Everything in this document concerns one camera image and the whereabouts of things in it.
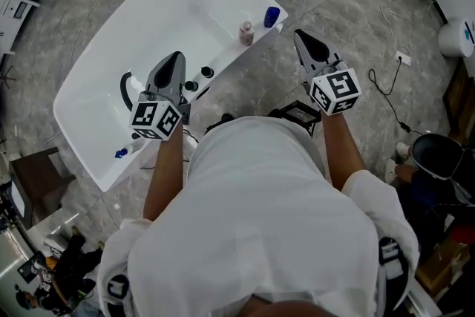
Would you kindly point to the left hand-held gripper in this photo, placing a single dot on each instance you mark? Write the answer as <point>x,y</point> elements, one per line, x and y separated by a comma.
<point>156,117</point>

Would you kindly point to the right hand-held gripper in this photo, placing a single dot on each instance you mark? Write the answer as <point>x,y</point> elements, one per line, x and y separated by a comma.
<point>334,89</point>

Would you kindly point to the white bathtub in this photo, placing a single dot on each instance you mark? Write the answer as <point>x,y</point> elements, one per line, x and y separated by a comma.
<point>148,29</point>

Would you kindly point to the pink patterned bottle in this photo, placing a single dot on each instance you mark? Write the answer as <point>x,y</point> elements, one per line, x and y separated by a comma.
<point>246,34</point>

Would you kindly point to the person's left forearm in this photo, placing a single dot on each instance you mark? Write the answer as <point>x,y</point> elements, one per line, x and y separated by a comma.
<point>163,174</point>

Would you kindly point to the person's right forearm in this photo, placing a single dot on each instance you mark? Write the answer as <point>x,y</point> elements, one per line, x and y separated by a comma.
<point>341,152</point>

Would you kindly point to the black faucet knob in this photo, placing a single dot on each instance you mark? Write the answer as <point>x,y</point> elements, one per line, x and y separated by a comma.
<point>207,72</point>
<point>191,86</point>

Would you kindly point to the black arched faucet spout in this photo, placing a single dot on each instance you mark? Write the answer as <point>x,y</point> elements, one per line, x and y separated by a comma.
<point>125,89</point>

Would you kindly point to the black waist pack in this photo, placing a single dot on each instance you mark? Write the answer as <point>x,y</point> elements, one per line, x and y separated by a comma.
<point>298,115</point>

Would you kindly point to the person's black left shoe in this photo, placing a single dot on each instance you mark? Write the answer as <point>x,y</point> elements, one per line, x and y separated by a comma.
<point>227,118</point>

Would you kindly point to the clear bottle with blue pump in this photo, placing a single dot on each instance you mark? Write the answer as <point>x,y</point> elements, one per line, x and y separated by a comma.
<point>130,152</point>

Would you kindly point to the white power strip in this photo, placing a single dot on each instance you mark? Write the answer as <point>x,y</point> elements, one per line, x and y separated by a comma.
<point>403,58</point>

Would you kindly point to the white cylindrical bin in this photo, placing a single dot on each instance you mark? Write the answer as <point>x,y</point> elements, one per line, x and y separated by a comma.
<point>454,39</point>

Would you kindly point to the person's white shirt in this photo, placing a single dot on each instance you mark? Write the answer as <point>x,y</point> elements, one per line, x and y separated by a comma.
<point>252,215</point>

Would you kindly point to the white cabinet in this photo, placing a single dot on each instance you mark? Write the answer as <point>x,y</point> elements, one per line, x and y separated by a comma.
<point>15,15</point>

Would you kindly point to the dark wooden side table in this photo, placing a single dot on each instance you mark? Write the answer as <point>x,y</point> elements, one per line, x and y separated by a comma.
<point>41,178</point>

